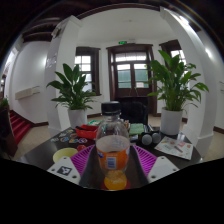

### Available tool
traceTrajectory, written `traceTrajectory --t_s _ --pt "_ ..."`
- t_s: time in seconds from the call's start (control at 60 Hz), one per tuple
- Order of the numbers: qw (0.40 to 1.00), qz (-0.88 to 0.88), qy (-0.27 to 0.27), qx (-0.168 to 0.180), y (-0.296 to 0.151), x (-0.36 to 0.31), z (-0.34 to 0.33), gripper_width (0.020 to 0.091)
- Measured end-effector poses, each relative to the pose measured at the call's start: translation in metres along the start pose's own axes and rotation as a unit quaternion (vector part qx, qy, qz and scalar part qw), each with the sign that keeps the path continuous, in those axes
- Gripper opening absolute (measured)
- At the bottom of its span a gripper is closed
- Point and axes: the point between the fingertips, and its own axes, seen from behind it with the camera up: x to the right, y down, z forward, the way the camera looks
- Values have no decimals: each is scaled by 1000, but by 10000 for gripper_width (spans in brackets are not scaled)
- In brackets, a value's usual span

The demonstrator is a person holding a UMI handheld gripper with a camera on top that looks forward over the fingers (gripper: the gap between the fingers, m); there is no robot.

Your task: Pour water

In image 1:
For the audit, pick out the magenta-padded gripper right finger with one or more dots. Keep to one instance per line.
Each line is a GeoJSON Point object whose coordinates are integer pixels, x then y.
{"type": "Point", "coordinates": [146, 160]}

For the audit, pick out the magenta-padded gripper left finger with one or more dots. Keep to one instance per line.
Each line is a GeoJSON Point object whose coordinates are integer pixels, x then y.
{"type": "Point", "coordinates": [83, 160]}

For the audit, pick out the black chair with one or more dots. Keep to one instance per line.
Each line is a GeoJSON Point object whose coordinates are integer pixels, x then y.
{"type": "Point", "coordinates": [135, 111]}

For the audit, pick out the printed paper leaflet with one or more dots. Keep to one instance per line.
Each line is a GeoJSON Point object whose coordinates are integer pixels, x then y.
{"type": "Point", "coordinates": [175, 147]}

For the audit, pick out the potted plant in white pot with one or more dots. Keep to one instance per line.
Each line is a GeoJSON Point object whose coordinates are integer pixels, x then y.
{"type": "Point", "coordinates": [77, 118]}
{"type": "Point", "coordinates": [171, 121]}

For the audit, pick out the grey ball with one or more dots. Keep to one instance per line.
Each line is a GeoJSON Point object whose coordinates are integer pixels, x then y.
{"type": "Point", "coordinates": [146, 139]}
{"type": "Point", "coordinates": [156, 138]}

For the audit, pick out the pale yellow cup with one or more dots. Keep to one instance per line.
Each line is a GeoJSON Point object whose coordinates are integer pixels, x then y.
{"type": "Point", "coordinates": [65, 154]}

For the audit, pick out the orange drink plastic bottle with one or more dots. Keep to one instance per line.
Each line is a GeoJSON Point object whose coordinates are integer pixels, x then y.
{"type": "Point", "coordinates": [112, 150]}

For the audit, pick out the dark-framed window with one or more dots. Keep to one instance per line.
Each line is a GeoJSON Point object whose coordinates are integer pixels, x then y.
{"type": "Point", "coordinates": [83, 63]}
{"type": "Point", "coordinates": [176, 53]}

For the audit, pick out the green cloth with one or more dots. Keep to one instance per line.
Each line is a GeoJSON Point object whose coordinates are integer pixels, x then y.
{"type": "Point", "coordinates": [136, 129]}

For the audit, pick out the red plastic box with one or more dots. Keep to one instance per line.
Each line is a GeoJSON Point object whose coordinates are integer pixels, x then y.
{"type": "Point", "coordinates": [86, 132]}

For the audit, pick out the dark wooden double door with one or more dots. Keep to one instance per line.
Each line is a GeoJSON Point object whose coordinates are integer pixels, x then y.
{"type": "Point", "coordinates": [131, 75]}

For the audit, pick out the small red ball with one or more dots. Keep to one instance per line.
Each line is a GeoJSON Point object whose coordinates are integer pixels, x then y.
{"type": "Point", "coordinates": [81, 147]}

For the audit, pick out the green exit sign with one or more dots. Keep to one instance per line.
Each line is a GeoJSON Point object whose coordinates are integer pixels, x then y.
{"type": "Point", "coordinates": [123, 42]}

